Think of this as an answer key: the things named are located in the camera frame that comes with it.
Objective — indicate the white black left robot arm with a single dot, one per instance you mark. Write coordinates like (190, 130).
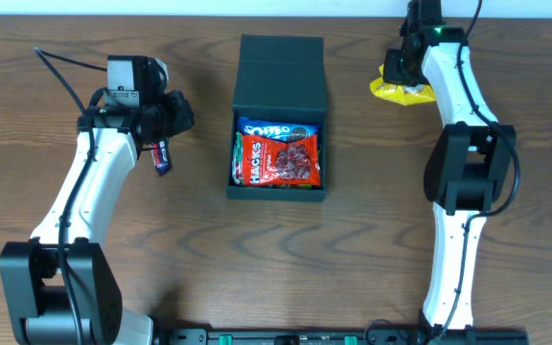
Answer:
(58, 285)

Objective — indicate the red Hacks candy bag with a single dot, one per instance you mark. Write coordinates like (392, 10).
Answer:
(268, 163)

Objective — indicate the dark blue red candy bar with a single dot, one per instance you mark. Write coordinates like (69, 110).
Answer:
(161, 157)

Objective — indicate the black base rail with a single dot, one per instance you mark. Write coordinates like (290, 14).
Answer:
(379, 336)

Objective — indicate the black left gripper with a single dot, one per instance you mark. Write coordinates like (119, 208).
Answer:
(176, 112)

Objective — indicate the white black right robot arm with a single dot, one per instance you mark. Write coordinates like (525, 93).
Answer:
(465, 173)

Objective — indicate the blue Oreo cookie pack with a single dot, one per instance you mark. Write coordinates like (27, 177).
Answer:
(278, 131)

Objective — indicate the yellow Hacks candy bag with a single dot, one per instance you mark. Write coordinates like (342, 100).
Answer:
(401, 94)

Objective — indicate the green red candy bar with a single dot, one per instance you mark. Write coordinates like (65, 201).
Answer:
(237, 157)

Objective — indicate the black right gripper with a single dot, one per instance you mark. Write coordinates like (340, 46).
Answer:
(396, 73)

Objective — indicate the dark green gift box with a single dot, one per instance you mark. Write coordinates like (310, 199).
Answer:
(282, 79)

